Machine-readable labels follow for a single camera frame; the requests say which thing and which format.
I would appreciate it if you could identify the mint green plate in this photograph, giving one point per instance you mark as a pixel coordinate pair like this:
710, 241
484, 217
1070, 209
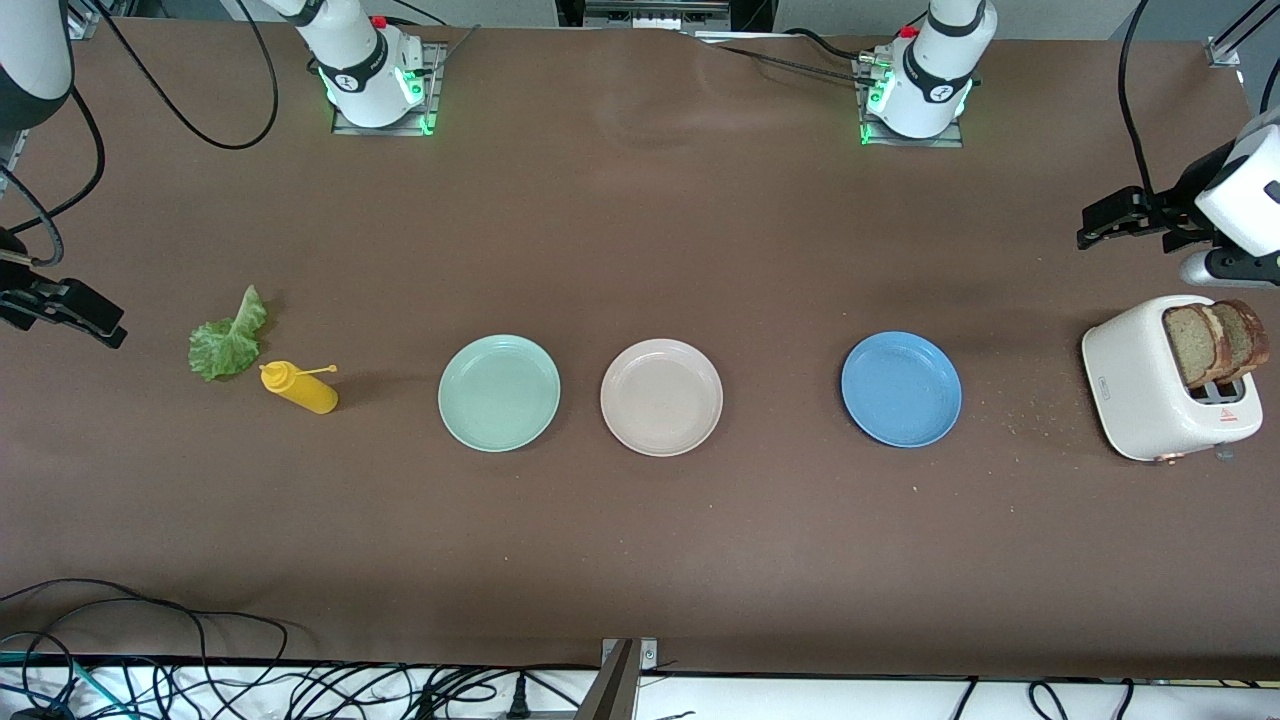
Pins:
498, 393

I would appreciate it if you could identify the black power plug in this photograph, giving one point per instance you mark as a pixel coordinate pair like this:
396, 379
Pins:
518, 700

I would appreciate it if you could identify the brown bread slice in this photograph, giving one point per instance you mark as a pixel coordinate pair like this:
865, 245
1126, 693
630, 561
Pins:
1248, 340
1190, 345

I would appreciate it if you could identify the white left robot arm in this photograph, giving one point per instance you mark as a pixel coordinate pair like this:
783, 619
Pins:
935, 80

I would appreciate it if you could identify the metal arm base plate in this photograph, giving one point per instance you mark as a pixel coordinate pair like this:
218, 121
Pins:
380, 130
910, 142

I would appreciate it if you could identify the beige plate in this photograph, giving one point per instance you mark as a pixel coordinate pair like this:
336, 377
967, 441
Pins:
660, 397

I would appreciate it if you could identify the yellow squeeze bottle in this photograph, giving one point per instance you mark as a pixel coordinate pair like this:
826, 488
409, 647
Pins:
305, 392

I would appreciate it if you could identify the white toaster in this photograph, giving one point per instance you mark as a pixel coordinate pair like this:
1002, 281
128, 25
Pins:
1135, 385

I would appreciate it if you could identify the grey power strip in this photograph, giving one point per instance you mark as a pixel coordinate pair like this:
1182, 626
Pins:
655, 15

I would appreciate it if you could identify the blue plate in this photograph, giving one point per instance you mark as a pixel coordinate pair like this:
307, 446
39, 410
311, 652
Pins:
900, 390

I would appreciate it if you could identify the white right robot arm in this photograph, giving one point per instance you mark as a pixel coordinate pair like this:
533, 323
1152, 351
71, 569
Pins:
360, 75

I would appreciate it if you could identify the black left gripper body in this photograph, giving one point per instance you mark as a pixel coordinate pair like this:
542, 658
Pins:
1178, 207

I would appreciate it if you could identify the green lettuce leaf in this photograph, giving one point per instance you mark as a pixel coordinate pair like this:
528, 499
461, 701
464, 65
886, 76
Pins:
228, 345

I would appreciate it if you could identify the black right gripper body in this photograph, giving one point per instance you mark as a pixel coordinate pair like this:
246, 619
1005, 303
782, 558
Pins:
12, 300

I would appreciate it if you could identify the grey metal bracket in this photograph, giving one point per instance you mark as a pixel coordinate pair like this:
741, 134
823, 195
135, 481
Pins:
615, 690

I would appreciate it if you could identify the small metal corner bracket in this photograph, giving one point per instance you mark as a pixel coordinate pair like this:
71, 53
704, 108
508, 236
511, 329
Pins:
1222, 52

